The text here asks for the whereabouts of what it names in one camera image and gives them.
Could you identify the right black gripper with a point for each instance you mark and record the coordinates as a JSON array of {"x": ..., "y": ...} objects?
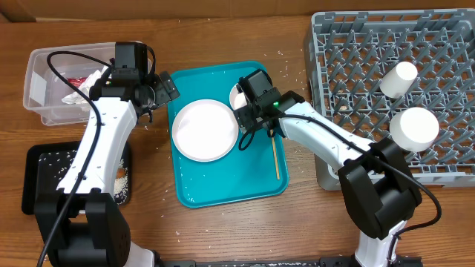
[{"x": 245, "y": 119}]

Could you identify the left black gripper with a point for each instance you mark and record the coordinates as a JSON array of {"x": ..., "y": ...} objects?
[{"x": 162, "y": 95}]

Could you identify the white bowl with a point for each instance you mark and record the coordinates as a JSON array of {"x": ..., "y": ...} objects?
[{"x": 237, "y": 99}]

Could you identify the red snack wrapper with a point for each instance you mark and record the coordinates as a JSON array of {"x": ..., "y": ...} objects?
[{"x": 77, "y": 82}]

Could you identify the wooden chopstick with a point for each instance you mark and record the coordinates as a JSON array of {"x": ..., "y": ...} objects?
[{"x": 275, "y": 155}]

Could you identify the large white plate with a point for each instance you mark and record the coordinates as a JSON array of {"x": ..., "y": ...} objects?
[{"x": 204, "y": 130}]

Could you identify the brown carrot stick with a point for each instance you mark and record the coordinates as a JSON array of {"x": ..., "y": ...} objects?
[{"x": 121, "y": 172}]

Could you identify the small white cup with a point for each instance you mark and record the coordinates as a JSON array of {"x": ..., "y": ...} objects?
[{"x": 398, "y": 80}]

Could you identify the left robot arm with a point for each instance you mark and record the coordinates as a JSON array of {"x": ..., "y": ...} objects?
[{"x": 80, "y": 223}]

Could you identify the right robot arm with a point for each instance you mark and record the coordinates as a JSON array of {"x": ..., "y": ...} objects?
[{"x": 379, "y": 192}]

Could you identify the grey dishwasher rack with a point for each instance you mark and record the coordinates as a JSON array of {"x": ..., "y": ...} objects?
[{"x": 348, "y": 53}]

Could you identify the teal serving tray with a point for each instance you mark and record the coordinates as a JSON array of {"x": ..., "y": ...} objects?
[{"x": 239, "y": 175}]

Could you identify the white rice pile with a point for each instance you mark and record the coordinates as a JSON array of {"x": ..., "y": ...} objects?
[{"x": 53, "y": 166}]

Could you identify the black plastic tray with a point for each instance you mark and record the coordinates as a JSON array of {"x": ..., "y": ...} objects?
[{"x": 29, "y": 195}]

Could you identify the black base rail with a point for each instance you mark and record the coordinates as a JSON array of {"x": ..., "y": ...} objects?
[{"x": 252, "y": 263}]

